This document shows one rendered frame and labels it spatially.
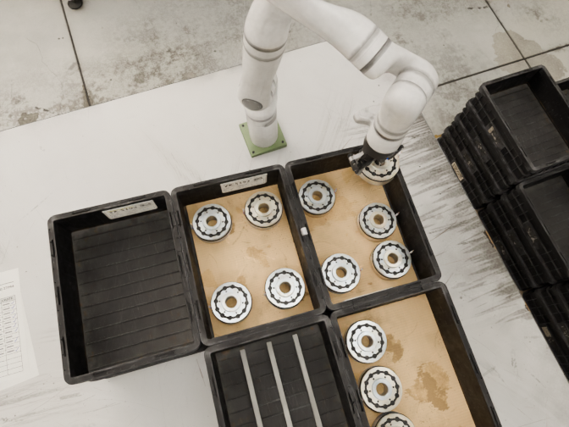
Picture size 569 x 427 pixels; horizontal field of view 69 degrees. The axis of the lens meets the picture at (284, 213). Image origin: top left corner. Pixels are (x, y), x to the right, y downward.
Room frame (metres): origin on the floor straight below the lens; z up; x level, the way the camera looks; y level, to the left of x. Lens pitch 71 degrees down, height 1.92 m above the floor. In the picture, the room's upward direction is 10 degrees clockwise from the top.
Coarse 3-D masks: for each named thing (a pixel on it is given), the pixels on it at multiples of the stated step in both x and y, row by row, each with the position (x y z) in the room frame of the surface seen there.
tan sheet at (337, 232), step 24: (336, 192) 0.47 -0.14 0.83; (360, 192) 0.48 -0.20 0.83; (384, 192) 0.49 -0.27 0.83; (336, 216) 0.40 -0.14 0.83; (312, 240) 0.32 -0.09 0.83; (336, 240) 0.33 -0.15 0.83; (360, 240) 0.34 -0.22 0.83; (384, 240) 0.35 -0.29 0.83; (360, 264) 0.27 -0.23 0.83; (360, 288) 0.21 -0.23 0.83; (384, 288) 0.22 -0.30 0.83
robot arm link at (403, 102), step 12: (396, 84) 0.47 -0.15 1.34; (408, 84) 0.46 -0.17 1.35; (384, 96) 0.46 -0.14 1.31; (396, 96) 0.44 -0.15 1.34; (408, 96) 0.44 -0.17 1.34; (420, 96) 0.45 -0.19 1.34; (384, 108) 0.45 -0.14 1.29; (396, 108) 0.43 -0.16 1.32; (408, 108) 0.43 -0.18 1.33; (420, 108) 0.43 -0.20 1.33; (384, 120) 0.45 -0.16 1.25; (396, 120) 0.44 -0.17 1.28; (408, 120) 0.43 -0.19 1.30; (384, 132) 0.45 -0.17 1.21; (396, 132) 0.44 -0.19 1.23
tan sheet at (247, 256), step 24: (192, 216) 0.32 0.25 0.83; (240, 216) 0.35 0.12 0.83; (240, 240) 0.28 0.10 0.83; (264, 240) 0.29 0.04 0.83; (288, 240) 0.30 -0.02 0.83; (216, 264) 0.20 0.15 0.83; (240, 264) 0.21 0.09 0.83; (264, 264) 0.23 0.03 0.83; (288, 264) 0.24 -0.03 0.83; (216, 288) 0.14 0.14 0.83; (288, 288) 0.17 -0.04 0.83; (264, 312) 0.10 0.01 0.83; (288, 312) 0.11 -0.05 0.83; (216, 336) 0.02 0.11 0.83
